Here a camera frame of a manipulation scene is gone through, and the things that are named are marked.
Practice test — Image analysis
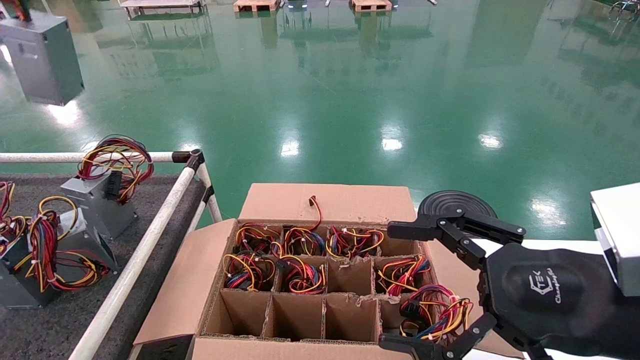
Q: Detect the low white platform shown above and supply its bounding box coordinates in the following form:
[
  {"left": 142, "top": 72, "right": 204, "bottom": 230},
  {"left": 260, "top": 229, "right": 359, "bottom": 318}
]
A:
[{"left": 119, "top": 0, "right": 206, "bottom": 16}]

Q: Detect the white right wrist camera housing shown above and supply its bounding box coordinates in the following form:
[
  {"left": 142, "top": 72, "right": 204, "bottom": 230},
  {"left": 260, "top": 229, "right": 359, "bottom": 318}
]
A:
[{"left": 590, "top": 182, "right": 640, "bottom": 297}]

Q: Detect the white tube cart frame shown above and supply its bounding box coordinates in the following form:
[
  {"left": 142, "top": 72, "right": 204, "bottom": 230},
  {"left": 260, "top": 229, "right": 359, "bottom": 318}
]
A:
[{"left": 0, "top": 149, "right": 223, "bottom": 360}]

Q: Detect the wooden pallet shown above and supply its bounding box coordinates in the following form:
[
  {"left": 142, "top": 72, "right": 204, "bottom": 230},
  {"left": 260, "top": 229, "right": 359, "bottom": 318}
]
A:
[
  {"left": 232, "top": 0, "right": 281, "bottom": 13},
  {"left": 350, "top": 0, "right": 393, "bottom": 12}
]

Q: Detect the black round stool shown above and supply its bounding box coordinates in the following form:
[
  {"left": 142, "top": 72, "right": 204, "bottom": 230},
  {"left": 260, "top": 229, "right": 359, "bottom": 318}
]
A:
[{"left": 417, "top": 190, "right": 499, "bottom": 236}]

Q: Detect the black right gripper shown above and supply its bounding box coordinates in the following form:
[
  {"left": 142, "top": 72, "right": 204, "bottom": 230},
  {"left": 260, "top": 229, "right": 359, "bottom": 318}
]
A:
[{"left": 378, "top": 206, "right": 640, "bottom": 360}]

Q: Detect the cardboard box with dividers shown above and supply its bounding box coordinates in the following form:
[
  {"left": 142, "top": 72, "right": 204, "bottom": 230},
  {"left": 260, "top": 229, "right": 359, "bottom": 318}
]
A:
[{"left": 132, "top": 183, "right": 523, "bottom": 360}]

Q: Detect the chrome chair base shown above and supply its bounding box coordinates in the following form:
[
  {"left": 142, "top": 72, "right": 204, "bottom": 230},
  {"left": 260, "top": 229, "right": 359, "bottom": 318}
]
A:
[{"left": 609, "top": 0, "right": 640, "bottom": 23}]

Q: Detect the grey felt cart mat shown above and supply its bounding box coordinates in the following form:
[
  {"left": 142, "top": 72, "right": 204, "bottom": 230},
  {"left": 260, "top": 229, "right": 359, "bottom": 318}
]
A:
[{"left": 0, "top": 172, "right": 206, "bottom": 360}]

